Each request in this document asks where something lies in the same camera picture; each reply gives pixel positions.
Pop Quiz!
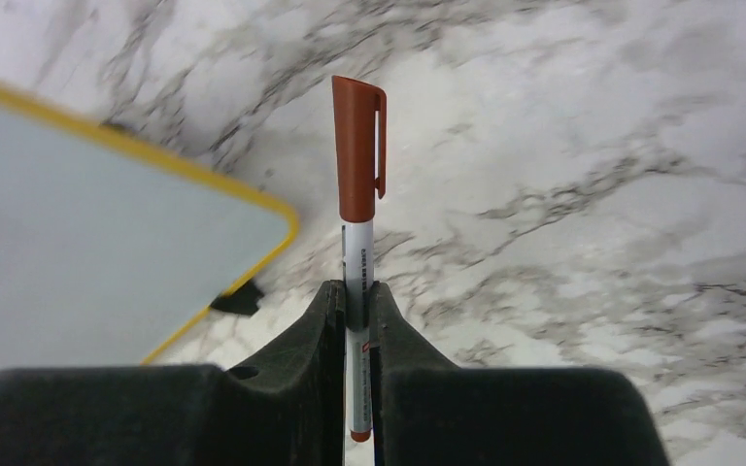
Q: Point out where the red-brown marker cap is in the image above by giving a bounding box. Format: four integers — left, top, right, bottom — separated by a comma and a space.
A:
331, 76, 387, 223

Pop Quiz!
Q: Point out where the black whiteboard stand foot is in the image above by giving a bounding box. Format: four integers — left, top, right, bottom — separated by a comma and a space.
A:
210, 280, 265, 316

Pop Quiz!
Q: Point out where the white marker pen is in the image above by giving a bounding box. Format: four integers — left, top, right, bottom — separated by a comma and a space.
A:
342, 220, 374, 443

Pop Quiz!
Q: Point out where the yellow framed whiteboard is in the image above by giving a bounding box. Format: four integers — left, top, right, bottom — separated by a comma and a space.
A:
0, 84, 299, 370

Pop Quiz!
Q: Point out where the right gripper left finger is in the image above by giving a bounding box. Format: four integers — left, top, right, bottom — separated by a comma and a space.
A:
0, 281, 345, 465

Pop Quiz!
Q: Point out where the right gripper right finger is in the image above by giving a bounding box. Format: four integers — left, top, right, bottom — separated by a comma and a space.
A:
369, 283, 669, 465

